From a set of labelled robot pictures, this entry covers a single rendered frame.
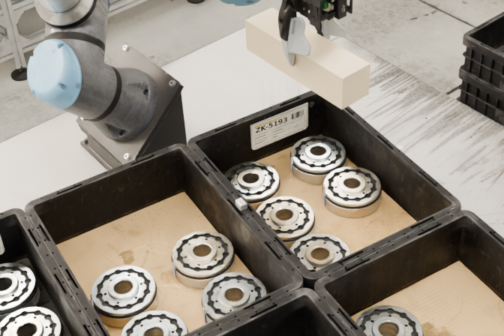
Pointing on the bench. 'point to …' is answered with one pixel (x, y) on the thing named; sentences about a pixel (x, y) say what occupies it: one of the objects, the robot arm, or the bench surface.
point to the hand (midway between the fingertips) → (305, 49)
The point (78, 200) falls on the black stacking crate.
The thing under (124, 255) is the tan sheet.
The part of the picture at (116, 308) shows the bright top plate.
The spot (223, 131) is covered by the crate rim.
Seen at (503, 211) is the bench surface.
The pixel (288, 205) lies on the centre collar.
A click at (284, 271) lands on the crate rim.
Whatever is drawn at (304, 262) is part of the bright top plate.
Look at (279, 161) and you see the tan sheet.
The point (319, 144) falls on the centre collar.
